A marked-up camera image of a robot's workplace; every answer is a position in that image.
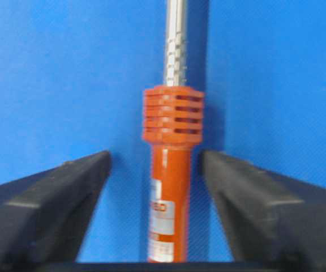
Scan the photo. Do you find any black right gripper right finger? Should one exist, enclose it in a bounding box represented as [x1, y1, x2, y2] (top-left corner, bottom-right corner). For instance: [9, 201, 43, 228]
[200, 150, 326, 271]

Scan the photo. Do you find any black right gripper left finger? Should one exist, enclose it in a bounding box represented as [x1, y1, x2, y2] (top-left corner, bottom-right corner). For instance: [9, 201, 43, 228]
[0, 151, 112, 271]

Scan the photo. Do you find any blue table cloth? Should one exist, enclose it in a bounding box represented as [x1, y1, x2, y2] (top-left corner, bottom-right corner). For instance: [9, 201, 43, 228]
[0, 1, 326, 262]

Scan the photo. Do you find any red handled soldering iron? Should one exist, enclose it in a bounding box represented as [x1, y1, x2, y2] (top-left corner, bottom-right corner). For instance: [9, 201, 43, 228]
[142, 1, 204, 263]

